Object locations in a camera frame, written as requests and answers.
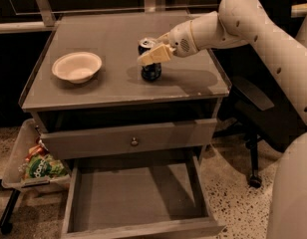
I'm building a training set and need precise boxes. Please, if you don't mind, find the grey drawer cabinet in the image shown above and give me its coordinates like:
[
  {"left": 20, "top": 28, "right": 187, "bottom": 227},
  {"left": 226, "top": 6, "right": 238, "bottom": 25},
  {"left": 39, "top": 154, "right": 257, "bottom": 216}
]
[{"left": 18, "top": 11, "right": 233, "bottom": 166}]

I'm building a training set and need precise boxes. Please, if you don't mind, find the orange snack bag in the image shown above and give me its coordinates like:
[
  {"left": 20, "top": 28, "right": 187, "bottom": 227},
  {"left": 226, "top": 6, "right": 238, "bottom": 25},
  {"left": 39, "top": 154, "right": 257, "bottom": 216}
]
[{"left": 25, "top": 139, "right": 49, "bottom": 162}]

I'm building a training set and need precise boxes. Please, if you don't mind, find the black office chair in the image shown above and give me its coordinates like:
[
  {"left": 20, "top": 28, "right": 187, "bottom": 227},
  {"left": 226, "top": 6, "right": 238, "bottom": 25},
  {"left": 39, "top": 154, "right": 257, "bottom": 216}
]
[{"left": 215, "top": 0, "right": 307, "bottom": 187}]

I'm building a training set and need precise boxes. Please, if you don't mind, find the clear plastic storage bin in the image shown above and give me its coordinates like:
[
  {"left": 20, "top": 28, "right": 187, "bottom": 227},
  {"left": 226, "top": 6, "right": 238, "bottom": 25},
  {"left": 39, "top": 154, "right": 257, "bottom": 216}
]
[{"left": 2, "top": 119, "right": 71, "bottom": 193}]

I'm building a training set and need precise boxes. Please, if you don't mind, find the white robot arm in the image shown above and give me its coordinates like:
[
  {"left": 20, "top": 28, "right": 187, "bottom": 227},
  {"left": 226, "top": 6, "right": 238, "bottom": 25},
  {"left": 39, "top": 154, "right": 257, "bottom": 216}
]
[{"left": 138, "top": 0, "right": 307, "bottom": 239}]

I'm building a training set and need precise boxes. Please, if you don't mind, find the grey upper drawer with knob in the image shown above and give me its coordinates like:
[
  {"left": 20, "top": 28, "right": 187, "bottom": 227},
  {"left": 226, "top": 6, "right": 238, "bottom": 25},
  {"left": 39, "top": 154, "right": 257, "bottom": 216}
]
[{"left": 41, "top": 119, "right": 217, "bottom": 159}]

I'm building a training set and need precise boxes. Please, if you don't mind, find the white paper bowl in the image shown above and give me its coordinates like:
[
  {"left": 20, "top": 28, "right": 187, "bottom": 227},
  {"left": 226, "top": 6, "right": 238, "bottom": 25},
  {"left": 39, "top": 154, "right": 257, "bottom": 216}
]
[{"left": 52, "top": 52, "right": 102, "bottom": 84}]

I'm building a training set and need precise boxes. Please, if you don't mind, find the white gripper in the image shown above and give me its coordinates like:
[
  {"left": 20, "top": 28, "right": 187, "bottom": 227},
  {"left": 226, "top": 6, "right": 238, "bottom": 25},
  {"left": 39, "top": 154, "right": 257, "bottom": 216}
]
[{"left": 137, "top": 20, "right": 198, "bottom": 66}]

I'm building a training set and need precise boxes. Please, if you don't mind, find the blue pepsi can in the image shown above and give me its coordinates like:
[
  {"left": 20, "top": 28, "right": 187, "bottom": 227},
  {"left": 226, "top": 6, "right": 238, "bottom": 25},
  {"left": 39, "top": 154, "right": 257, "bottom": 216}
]
[{"left": 138, "top": 37, "right": 163, "bottom": 83}]

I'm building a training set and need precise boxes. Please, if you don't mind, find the green snack bag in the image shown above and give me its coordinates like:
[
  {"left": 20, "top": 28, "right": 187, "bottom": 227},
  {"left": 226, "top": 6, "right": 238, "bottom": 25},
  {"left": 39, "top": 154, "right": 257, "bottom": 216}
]
[{"left": 24, "top": 154, "right": 67, "bottom": 179}]

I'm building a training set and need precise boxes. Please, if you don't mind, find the black cart leg with wheel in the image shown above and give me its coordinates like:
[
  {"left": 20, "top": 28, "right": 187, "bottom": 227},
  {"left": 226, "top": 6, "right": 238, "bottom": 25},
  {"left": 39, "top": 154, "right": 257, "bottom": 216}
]
[{"left": 0, "top": 189, "right": 20, "bottom": 235}]

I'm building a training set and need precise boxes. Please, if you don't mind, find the grey open middle drawer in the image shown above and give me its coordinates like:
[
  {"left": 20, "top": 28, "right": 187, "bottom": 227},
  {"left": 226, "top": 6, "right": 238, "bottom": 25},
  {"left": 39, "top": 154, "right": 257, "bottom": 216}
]
[{"left": 62, "top": 153, "right": 225, "bottom": 239}]

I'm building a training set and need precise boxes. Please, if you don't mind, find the metal railing with posts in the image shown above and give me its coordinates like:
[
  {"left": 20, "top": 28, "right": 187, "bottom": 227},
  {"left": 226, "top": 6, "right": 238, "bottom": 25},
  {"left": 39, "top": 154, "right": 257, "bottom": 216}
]
[{"left": 0, "top": 0, "right": 231, "bottom": 36}]

